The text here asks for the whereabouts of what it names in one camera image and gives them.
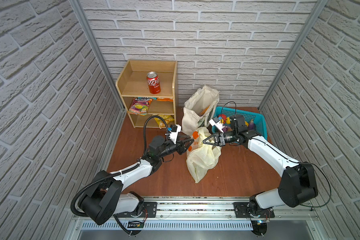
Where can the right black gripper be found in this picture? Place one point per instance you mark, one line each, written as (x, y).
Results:
(219, 139)

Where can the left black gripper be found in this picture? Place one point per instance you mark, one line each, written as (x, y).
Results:
(180, 146)

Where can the thin cream plastic bag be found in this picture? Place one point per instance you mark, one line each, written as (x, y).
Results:
(201, 157)

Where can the canvas tote bag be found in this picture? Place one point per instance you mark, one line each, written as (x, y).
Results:
(199, 109)

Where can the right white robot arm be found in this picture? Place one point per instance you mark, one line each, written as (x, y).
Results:
(298, 181)

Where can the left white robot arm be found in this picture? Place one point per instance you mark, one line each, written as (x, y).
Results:
(103, 197)

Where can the red toy tomato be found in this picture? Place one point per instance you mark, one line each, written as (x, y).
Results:
(222, 116)

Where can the yellow chip bag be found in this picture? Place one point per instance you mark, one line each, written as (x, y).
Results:
(164, 121)

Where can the purple toy eggplant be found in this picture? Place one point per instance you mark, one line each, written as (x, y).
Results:
(251, 125)

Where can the orange Fox's candy bag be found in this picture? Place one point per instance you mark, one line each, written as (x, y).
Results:
(164, 99)

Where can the teal plastic basket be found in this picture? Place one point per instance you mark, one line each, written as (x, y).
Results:
(259, 120)

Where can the pink green candy bag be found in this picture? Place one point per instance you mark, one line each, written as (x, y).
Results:
(140, 106)

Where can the wooden shelf unit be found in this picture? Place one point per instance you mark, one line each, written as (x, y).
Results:
(132, 83)

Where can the red cola can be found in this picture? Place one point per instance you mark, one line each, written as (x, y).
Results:
(153, 83)

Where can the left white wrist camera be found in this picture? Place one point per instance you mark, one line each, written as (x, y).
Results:
(173, 132)

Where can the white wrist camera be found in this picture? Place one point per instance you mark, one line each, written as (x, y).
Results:
(173, 132)
(217, 123)

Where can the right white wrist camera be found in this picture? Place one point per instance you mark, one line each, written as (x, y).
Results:
(217, 123)

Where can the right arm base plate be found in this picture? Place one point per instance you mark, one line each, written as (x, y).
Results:
(251, 210)

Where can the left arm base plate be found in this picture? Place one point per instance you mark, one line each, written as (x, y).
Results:
(145, 210)

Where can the aluminium rail frame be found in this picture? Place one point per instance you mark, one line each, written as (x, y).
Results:
(202, 218)

